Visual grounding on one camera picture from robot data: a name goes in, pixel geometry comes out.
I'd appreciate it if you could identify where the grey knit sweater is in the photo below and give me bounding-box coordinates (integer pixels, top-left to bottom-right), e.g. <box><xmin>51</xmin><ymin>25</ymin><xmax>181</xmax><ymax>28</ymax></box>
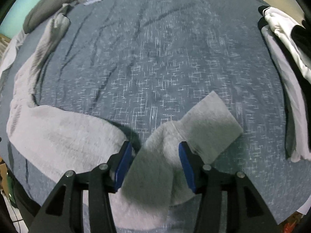
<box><xmin>6</xmin><ymin>4</ymin><xmax>243</xmax><ymax>230</ymax></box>

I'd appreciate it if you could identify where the light grey crumpled blanket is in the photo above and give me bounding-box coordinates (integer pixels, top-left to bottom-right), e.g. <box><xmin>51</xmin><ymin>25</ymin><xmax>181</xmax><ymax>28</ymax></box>
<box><xmin>0</xmin><ymin>30</ymin><xmax>27</xmax><ymax>90</ymax></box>

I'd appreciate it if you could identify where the blue patterned bed sheet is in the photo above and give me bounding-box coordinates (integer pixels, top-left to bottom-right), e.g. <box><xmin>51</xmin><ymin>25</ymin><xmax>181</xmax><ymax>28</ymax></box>
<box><xmin>0</xmin><ymin>0</ymin><xmax>307</xmax><ymax>233</ymax></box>

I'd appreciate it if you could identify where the black folded garment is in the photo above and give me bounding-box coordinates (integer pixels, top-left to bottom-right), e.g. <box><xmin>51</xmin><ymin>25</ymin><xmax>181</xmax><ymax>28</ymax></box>
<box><xmin>291</xmin><ymin>25</ymin><xmax>311</xmax><ymax>58</ymax></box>

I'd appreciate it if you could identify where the white folded garment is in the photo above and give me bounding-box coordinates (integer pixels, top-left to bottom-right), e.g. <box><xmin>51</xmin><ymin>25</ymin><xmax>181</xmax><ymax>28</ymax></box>
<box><xmin>262</xmin><ymin>7</ymin><xmax>310</xmax><ymax>82</ymax></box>

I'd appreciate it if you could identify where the dark grey rolled duvet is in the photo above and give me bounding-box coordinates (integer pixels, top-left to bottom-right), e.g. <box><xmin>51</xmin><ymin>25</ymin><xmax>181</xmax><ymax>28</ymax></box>
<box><xmin>22</xmin><ymin>0</ymin><xmax>74</xmax><ymax>34</ymax></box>

